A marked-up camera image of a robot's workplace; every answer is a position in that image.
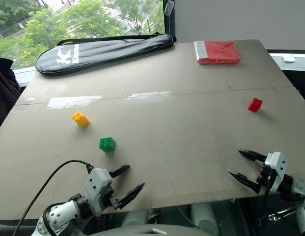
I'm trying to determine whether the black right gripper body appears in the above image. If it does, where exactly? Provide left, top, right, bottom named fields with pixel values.
left=255, top=164, right=274, bottom=195

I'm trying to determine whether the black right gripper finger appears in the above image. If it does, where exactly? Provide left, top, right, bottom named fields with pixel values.
left=227, top=169, right=263, bottom=194
left=238, top=149, right=268, bottom=163

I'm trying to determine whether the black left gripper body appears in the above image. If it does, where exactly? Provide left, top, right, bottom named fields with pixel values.
left=102, top=184, right=122, bottom=210

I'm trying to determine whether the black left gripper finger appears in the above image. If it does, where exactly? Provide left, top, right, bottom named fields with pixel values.
left=117, top=182, right=146, bottom=210
left=108, top=165, right=131, bottom=179

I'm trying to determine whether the green toy brick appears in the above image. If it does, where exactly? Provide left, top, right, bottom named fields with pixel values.
left=98, top=136, right=117, bottom=153

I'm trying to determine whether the red toy brick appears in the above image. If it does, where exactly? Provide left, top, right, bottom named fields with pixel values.
left=247, top=98, right=263, bottom=113

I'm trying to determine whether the yellow toy brick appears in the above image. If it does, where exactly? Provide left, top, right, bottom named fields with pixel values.
left=70, top=111, right=91, bottom=127

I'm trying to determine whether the white window latch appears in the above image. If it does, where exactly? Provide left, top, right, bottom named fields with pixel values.
left=281, top=54, right=297, bottom=63

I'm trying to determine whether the red cloth in plastic bag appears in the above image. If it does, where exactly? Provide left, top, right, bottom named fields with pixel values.
left=193, top=40, right=242, bottom=65

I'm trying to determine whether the black racket bag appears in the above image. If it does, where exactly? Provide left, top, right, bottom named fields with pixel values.
left=34, top=32, right=177, bottom=77

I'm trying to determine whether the dark garment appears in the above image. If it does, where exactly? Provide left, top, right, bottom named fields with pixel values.
left=0, top=56, right=22, bottom=135

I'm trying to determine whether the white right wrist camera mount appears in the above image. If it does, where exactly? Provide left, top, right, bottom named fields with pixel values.
left=264, top=151, right=286, bottom=194

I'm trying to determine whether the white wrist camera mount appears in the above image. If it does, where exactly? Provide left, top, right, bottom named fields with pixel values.
left=84, top=168, right=114, bottom=217
left=264, top=151, right=286, bottom=194

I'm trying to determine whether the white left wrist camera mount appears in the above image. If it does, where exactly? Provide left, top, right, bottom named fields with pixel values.
left=84, top=168, right=114, bottom=217

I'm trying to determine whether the white blind cord handle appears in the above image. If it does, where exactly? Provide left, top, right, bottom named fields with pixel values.
left=164, top=0, right=175, bottom=16

